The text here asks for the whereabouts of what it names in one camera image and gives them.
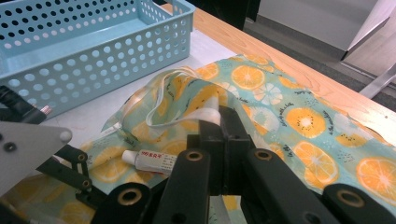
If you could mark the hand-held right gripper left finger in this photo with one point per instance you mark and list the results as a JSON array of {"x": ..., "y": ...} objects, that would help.
[{"x": 218, "y": 149}]

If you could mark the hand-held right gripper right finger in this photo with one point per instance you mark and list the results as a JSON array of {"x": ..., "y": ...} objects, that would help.
[{"x": 236, "y": 146}]

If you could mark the white ointment tube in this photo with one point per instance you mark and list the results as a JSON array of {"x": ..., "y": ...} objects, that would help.
[{"x": 152, "y": 161}]

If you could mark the orange-slice print fabric bag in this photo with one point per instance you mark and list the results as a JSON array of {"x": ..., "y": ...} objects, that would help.
[{"x": 311, "y": 124}]

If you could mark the light blue perforated plastic basket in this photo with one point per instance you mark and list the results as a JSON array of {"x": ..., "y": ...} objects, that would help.
[{"x": 93, "y": 62}]

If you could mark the white cabinet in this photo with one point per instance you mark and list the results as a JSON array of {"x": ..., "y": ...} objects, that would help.
[{"x": 311, "y": 21}]

